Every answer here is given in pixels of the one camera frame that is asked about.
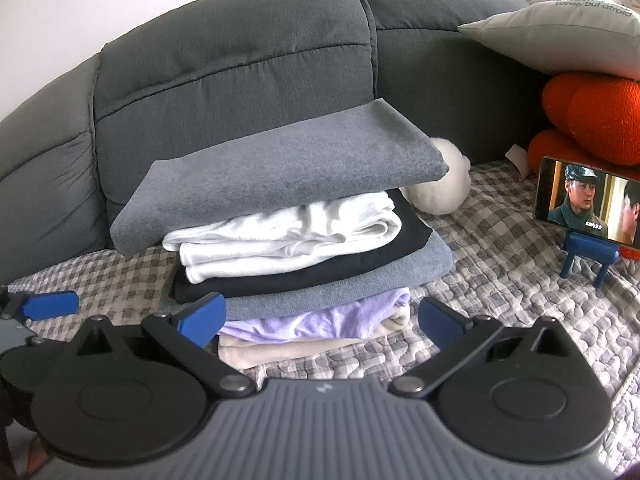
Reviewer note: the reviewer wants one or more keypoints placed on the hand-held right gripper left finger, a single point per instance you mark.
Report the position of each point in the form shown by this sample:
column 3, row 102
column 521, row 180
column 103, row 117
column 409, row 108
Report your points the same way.
column 200, row 322

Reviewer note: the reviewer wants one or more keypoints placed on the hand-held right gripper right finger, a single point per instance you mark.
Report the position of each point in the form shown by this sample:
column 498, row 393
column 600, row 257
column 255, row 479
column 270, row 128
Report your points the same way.
column 442, row 322

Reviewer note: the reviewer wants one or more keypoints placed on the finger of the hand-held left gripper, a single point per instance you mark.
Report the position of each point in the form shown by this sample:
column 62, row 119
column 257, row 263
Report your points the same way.
column 50, row 305

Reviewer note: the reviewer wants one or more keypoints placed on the grey t-shirt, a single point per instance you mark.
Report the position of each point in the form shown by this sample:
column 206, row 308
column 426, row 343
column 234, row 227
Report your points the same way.
column 275, row 170

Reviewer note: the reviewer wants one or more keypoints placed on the folded cream garment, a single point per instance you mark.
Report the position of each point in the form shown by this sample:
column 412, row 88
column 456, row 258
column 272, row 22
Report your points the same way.
column 270, row 352

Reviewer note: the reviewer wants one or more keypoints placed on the folded grey-blue garment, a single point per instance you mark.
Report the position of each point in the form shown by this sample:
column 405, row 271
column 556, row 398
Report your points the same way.
column 375, row 280

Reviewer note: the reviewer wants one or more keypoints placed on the grey checked quilted blanket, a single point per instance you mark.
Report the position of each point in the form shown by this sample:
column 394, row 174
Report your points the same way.
column 500, row 260

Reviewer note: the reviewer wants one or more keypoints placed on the folded white garment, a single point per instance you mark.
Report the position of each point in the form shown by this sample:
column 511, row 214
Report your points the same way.
column 275, row 240

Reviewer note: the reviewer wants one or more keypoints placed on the folded purple garment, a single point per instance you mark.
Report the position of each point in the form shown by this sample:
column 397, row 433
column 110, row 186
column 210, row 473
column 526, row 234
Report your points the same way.
column 325, row 320

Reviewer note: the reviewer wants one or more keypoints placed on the blue phone stand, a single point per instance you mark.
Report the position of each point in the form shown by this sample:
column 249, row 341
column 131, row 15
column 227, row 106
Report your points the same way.
column 590, row 255

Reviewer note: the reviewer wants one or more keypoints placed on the smartphone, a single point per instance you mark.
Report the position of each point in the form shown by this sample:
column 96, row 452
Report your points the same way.
column 585, row 200

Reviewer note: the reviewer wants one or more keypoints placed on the grey sofa armrest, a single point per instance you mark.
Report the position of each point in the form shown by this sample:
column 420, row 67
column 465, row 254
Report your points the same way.
column 225, row 60

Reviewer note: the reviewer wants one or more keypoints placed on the white printed pillow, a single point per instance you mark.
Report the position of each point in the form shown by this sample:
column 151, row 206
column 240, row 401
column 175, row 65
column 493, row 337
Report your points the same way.
column 560, row 35

